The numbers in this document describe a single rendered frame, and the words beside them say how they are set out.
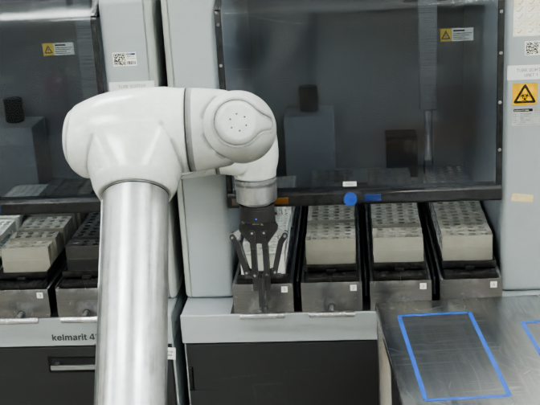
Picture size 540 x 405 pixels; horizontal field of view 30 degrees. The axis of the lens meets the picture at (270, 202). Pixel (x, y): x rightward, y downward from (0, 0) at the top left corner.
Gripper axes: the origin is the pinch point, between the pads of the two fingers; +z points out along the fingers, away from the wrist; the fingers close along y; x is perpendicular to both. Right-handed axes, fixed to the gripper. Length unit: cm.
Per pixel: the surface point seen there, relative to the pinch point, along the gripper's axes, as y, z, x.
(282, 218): -3.1, -6.8, -29.8
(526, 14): -58, -56, -9
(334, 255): -16.0, -4.3, -8.9
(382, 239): -27.0, -7.8, -9.0
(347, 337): -18.4, 12.7, -1.7
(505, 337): -48, -2, 31
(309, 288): -10.4, 0.6, -1.5
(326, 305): -14.0, 4.7, -1.5
